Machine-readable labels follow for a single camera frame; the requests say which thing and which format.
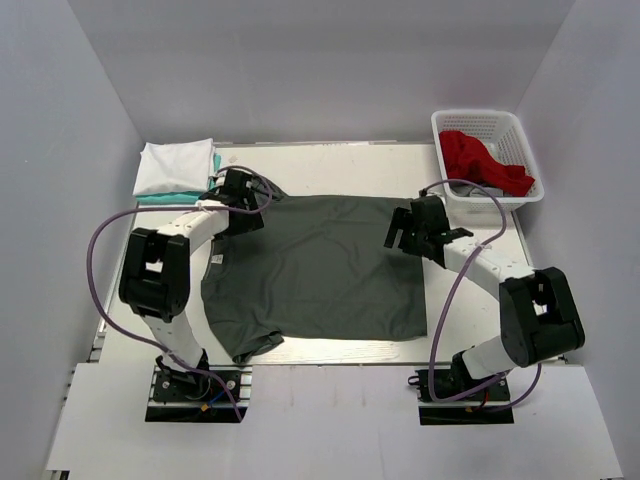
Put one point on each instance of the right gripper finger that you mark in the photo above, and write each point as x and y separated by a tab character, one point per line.
396	237
402	220

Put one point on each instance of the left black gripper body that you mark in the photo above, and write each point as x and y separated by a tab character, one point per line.
245	220

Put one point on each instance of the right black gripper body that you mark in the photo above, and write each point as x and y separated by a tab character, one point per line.
403	231

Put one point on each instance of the dark grey t shirt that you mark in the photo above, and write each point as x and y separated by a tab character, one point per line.
318	269

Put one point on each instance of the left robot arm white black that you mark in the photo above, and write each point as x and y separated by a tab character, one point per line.
155	278

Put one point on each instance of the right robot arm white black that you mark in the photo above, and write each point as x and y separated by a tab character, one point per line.
538	316

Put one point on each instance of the grey t shirt in basket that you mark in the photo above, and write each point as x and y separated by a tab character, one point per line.
475	191

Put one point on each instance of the folded white t shirt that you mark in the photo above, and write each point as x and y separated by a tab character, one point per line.
174	168

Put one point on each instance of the red t shirt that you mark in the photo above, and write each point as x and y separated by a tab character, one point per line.
466	158

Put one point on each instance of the white plastic basket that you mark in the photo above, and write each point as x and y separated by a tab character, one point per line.
502	134

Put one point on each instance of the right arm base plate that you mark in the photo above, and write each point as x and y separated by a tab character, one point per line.
481	408

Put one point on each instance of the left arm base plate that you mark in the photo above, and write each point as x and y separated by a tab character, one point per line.
171	401

